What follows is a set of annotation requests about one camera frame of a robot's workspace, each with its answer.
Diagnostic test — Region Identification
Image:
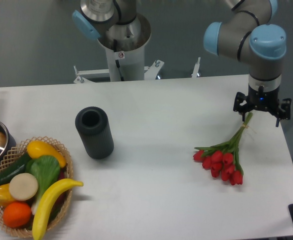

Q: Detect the yellow squash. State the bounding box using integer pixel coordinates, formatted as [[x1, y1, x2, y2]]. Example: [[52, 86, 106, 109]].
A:
[[26, 140, 67, 169]]

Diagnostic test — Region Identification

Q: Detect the cream round disc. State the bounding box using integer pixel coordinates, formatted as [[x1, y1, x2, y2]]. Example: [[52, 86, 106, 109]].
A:
[[9, 173, 39, 201]]

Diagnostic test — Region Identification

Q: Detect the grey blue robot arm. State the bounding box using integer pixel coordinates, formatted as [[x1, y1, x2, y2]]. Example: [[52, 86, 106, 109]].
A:
[[72, 0, 291, 121]]

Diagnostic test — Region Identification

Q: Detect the orange fruit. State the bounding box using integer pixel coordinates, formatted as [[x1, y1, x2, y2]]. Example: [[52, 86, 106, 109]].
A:
[[2, 201, 32, 228]]

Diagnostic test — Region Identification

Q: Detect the woven wicker basket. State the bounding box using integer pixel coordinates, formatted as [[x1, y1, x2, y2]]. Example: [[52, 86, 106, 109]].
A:
[[0, 136, 74, 239]]

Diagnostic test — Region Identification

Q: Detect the green bok choy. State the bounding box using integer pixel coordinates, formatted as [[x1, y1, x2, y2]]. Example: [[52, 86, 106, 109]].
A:
[[25, 155, 60, 215]]

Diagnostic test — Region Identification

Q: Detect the yellow bell pepper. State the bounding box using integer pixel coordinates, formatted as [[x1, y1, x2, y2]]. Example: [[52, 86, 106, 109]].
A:
[[0, 183, 17, 207]]

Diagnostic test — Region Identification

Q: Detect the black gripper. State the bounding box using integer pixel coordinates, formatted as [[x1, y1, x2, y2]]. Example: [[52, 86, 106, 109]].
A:
[[233, 86, 292, 127]]

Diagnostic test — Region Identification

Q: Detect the red tulip bouquet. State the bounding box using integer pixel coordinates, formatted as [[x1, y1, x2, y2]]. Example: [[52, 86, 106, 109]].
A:
[[193, 112, 253, 186]]

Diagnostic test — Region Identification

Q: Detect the dark grey ribbed vase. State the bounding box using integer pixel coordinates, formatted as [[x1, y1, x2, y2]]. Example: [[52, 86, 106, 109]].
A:
[[75, 106, 114, 160]]

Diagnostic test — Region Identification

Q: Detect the dark green cucumber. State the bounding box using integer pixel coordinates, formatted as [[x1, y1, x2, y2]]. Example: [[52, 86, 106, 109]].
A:
[[0, 152, 32, 186]]

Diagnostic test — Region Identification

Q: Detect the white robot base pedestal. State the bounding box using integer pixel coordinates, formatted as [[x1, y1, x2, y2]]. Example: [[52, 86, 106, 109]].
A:
[[72, 10, 165, 82]]

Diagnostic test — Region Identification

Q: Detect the black cable on pedestal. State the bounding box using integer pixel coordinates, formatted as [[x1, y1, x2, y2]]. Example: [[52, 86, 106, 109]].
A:
[[112, 39, 125, 82]]

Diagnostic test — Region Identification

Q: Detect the yellow banana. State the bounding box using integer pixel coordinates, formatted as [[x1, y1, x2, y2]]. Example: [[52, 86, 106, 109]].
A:
[[32, 178, 84, 240]]

